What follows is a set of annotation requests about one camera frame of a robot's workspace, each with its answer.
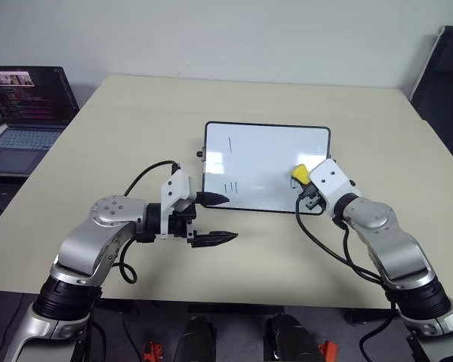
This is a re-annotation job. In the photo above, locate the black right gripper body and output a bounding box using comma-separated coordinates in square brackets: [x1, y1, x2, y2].
[296, 184, 328, 214]

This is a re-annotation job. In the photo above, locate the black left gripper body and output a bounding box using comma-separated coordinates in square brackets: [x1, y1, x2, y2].
[168, 201, 198, 248]

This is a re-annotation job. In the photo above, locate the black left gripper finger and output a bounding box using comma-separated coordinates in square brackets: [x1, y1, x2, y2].
[195, 191, 230, 207]
[191, 230, 239, 249]

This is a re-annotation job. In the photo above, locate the yellow whiteboard eraser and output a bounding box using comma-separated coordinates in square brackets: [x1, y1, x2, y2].
[290, 164, 311, 187]

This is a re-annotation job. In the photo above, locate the black-framed whiteboard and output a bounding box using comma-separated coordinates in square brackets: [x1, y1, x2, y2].
[196, 120, 332, 216]

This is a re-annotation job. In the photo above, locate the dark rounded shape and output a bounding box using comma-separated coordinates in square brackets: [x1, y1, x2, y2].
[263, 312, 320, 362]
[175, 315, 217, 362]

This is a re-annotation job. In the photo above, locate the black office chair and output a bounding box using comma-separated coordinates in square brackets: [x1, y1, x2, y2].
[409, 25, 453, 167]

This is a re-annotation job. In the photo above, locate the open grey laptop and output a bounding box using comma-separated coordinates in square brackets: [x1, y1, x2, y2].
[0, 66, 80, 177]

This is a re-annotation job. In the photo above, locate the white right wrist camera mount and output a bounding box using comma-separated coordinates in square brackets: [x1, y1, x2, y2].
[308, 158, 362, 219]

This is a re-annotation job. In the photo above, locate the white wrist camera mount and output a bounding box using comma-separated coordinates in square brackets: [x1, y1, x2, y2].
[308, 158, 362, 219]
[159, 170, 197, 241]

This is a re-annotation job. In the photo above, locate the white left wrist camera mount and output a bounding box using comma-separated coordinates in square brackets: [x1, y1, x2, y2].
[159, 170, 197, 241]

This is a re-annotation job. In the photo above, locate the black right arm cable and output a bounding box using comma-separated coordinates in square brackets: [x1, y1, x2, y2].
[294, 192, 399, 362]

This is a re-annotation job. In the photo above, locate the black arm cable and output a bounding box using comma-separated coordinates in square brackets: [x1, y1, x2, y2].
[112, 161, 182, 284]
[294, 192, 399, 362]

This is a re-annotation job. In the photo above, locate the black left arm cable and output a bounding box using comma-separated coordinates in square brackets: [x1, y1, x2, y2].
[112, 161, 182, 284]

